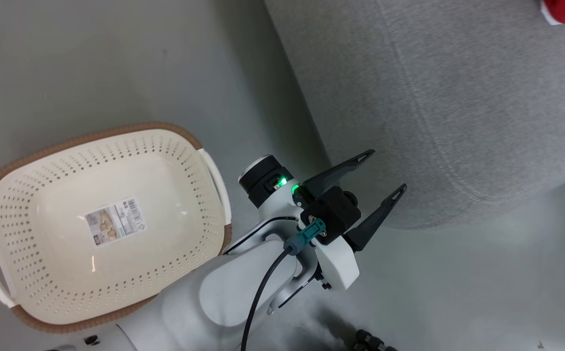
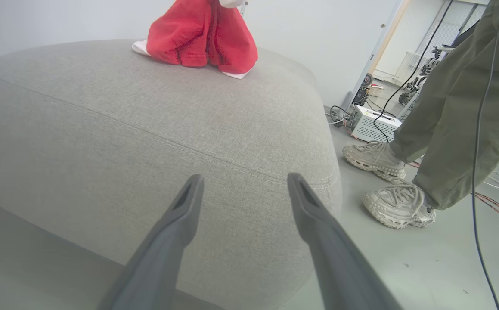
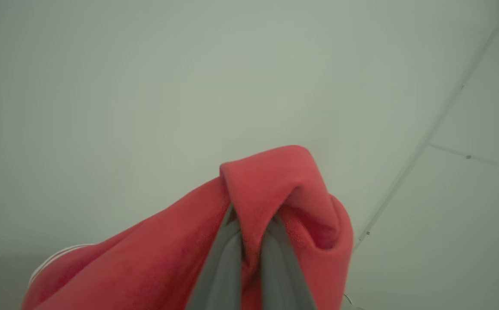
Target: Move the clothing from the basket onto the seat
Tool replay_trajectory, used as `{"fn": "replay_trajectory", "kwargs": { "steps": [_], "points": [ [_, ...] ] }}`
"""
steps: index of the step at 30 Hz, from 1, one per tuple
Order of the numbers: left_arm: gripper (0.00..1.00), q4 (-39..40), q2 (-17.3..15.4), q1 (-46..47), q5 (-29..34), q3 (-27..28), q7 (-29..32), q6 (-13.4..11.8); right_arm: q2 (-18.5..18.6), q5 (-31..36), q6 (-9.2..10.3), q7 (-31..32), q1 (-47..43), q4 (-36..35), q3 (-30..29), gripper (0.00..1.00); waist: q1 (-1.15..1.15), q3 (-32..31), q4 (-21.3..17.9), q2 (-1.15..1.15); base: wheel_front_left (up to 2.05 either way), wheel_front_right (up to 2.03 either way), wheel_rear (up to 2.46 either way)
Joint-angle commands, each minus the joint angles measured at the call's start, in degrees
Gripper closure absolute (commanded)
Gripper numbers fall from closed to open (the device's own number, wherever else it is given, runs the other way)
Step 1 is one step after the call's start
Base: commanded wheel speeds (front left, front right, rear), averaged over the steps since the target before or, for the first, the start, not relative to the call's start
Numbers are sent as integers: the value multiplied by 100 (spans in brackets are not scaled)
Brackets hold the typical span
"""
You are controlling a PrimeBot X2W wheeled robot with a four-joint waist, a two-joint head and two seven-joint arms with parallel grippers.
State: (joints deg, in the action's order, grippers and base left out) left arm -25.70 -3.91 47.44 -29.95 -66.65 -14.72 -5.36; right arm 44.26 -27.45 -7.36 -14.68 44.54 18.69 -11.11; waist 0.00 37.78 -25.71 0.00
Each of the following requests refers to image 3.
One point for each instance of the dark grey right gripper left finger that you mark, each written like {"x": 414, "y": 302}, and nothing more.
{"x": 223, "y": 284}

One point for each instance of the red garment with white trim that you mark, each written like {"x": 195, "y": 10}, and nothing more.
{"x": 146, "y": 267}

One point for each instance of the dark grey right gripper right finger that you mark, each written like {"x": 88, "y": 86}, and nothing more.
{"x": 281, "y": 284}

